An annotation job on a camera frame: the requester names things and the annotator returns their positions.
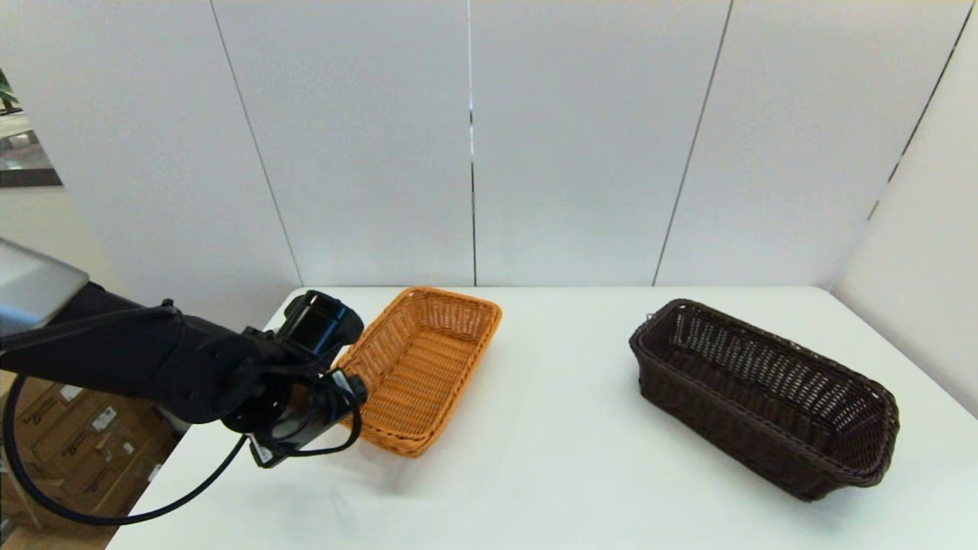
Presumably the orange wicker basket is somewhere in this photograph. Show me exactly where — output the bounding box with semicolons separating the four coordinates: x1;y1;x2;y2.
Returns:
333;286;504;458

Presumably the dark brown wicker basket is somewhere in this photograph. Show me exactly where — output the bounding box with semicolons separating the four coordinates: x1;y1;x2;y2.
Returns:
629;298;901;503

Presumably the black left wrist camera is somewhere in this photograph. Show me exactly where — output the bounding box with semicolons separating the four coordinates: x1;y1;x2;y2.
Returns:
274;290;365;369

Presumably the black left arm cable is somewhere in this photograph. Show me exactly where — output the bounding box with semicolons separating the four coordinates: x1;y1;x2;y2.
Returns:
2;373;253;528

